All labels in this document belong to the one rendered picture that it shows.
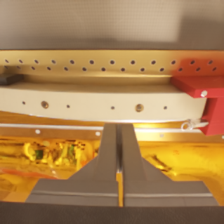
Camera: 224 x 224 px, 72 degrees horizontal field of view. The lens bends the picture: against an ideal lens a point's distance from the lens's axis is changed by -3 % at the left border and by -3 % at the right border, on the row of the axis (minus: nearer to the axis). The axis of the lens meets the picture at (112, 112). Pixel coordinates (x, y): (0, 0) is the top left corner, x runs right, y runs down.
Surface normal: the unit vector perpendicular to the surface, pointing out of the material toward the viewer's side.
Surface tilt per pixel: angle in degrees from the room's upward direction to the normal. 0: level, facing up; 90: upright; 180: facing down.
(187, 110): 90
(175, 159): 139
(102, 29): 62
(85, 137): 91
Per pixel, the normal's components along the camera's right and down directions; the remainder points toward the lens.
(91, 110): -0.08, 0.46
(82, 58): -0.10, 0.82
